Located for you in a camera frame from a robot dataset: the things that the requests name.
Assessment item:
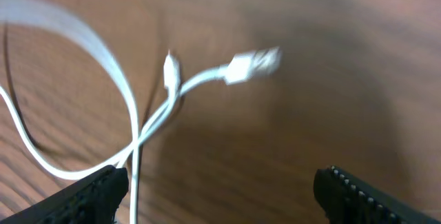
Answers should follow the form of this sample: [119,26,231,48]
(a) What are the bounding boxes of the white USB cable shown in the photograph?
[0,0,283,224]

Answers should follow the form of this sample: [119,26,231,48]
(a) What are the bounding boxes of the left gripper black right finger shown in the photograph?
[313,165,440,224]

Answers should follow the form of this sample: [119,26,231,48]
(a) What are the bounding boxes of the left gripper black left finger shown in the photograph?
[1,165,129,224]

